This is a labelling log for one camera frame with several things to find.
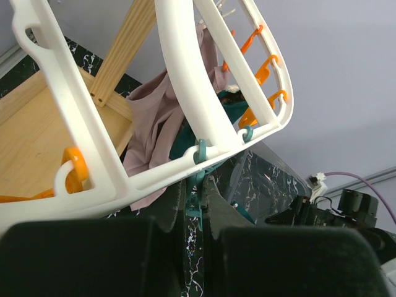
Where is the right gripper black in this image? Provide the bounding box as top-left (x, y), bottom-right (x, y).
top-left (265, 196), bottom-right (340, 226)

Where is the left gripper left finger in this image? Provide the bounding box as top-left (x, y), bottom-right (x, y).
top-left (1, 182), bottom-right (186, 296)

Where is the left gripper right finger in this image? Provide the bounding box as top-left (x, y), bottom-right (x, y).
top-left (203, 177), bottom-right (395, 296)

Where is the plain green sock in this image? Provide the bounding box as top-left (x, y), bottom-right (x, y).
top-left (231, 200), bottom-right (256, 225)

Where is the teal clothespin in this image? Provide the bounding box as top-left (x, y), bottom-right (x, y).
top-left (185, 139), bottom-right (224, 231)

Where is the orange clothespin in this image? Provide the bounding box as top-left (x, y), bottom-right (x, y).
top-left (238, 90), bottom-right (288, 129)
top-left (255, 54), bottom-right (278, 86)

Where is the green sock with reindeer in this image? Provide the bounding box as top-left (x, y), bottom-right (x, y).
top-left (169, 84), bottom-right (249, 160)

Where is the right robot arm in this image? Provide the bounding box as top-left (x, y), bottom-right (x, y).
top-left (265, 189), bottom-right (395, 265)

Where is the white round clip hanger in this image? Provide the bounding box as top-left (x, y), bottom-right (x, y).
top-left (1, 1), bottom-right (294, 230)

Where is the pink cloth garment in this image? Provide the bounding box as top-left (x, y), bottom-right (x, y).
top-left (123, 23), bottom-right (231, 212)

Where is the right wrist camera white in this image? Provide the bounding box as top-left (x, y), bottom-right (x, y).
top-left (308, 173), bottom-right (328, 204)

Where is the wooden drying rack frame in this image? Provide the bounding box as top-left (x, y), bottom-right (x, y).
top-left (90, 0), bottom-right (156, 107)

